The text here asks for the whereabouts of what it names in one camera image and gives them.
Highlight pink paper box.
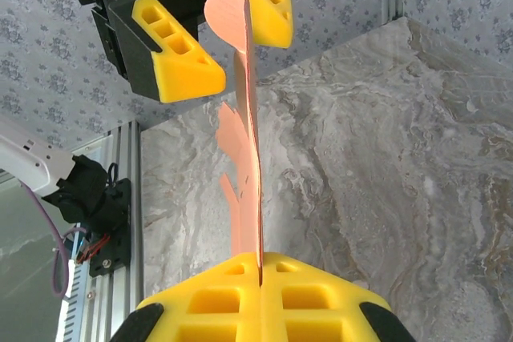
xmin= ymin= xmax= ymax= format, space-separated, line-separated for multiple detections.
xmin=203 ymin=0 xmax=266 ymax=279

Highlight red and black wires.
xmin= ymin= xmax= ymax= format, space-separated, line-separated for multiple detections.
xmin=75 ymin=232 xmax=111 ymax=265

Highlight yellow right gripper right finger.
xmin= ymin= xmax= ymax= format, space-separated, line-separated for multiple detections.
xmin=261 ymin=251 xmax=418 ymax=342

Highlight long aluminium mounting rail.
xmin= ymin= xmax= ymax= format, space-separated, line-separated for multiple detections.
xmin=67 ymin=119 xmax=144 ymax=342

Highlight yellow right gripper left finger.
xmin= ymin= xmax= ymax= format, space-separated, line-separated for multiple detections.
xmin=108 ymin=251 xmax=265 ymax=342

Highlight white slotted cable duct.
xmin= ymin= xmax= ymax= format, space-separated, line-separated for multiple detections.
xmin=55 ymin=233 xmax=87 ymax=342

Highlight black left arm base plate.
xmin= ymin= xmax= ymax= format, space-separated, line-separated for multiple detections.
xmin=87 ymin=177 xmax=133 ymax=278

